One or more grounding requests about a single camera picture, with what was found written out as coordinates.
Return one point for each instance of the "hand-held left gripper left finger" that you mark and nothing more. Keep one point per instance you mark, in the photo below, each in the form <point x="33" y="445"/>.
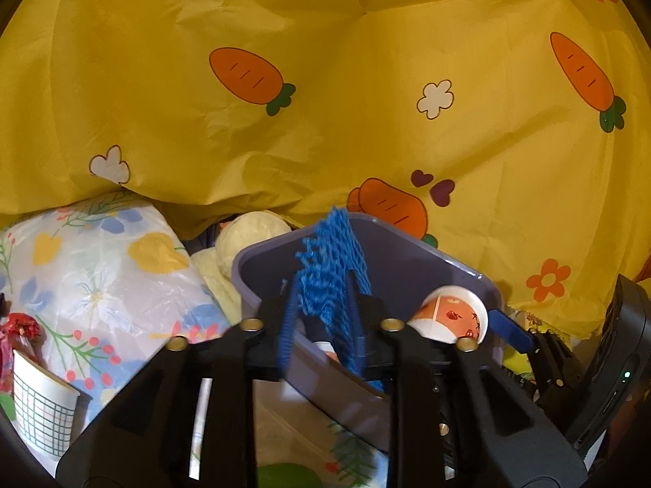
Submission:
<point x="285" y="335"/>

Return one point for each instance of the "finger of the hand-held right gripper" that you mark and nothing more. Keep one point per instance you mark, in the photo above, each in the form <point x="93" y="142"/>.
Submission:
<point x="508" y="328"/>

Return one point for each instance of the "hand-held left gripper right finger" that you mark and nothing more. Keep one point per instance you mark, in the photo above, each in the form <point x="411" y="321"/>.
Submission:
<point x="356" y="335"/>

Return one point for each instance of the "blue foam net sleeve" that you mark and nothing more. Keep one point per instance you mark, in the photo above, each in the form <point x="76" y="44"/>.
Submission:
<point x="325" y="264"/>

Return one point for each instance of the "grey plastic bin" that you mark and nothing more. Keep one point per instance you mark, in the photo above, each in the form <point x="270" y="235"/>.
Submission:
<point x="407" y="264"/>

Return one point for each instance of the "checked white paper cup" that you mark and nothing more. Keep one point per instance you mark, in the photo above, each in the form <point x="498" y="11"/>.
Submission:
<point x="43" y="406"/>

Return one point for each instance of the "red patterned plastic bag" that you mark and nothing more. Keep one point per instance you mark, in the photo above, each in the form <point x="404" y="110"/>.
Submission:
<point x="20" y="328"/>

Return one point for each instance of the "yellow tissue pack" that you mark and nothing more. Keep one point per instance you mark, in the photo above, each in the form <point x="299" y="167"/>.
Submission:
<point x="513" y="366"/>

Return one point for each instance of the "pale yellow plush toy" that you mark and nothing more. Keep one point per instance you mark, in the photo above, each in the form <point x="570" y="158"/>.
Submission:
<point x="249" y="236"/>

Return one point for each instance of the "yellow carrot print curtain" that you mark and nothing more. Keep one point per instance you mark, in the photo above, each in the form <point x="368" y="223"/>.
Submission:
<point x="330" y="112"/>

